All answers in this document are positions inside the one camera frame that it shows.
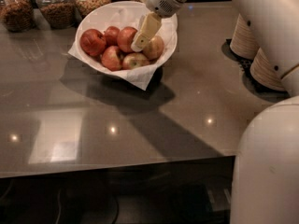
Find glass jar of granola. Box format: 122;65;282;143
0;0;34;32

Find red apple top centre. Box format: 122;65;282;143
117;26;137;53

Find small red apple back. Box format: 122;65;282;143
104;26;120;46

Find white paper liner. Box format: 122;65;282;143
68;12;178;91

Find stack paper bowls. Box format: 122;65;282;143
230;15;260;60
250;49;285;91

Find front stack paper bowls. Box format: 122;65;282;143
250;49;285;91

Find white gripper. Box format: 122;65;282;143
131;0;183;52

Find red apple front left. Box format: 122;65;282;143
101;46;125;71

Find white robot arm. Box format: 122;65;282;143
230;0;299;224

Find red yellow apple front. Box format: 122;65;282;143
122;52;150;70

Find yellow green apple right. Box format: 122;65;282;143
142;35;164;60

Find back stack paper bowls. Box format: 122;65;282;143
230;15;260;60

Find black rubber mat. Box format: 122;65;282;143
221;39;290;102

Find dark red apple far left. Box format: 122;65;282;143
79;29;107;57

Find glass jar dark cereal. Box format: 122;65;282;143
36;0;75;29

